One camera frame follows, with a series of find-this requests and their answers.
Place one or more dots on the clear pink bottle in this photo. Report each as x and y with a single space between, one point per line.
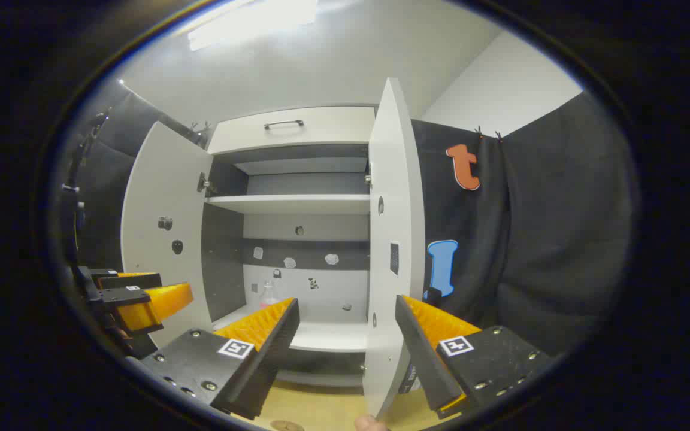
268 297

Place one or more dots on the white cabinet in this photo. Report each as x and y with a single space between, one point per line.
309 230

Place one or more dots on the dark book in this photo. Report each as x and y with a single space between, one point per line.
409 377

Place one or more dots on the black stand pole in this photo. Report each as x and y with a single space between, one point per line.
72 197

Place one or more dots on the white cabinet door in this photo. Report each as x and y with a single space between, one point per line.
159 179
393 179

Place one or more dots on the white cabinet shelf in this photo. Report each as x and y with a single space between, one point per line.
291 203

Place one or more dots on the round brown coaster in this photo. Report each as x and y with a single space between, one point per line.
287 426

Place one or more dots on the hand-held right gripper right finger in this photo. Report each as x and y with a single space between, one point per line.
423 359

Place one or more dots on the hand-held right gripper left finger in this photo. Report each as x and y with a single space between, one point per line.
273 353

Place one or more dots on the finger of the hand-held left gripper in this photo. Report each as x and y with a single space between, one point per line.
123 296
135 281

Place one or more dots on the black backdrop cloth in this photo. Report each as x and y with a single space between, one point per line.
548 239

